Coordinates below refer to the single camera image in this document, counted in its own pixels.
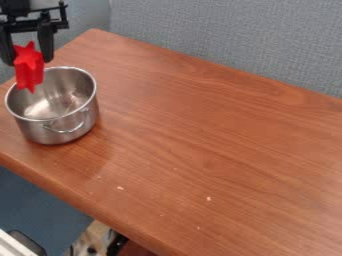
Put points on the clutter under table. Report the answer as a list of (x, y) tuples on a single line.
[(95, 240)]

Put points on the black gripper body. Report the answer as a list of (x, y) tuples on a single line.
[(23, 15)]

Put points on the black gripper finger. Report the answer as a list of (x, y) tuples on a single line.
[(7, 51), (45, 36)]

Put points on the stainless steel pot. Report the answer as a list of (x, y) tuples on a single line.
[(59, 113)]

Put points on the white striped object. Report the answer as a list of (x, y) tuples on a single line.
[(11, 247)]

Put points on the red star-shaped block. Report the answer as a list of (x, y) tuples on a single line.
[(28, 67)]

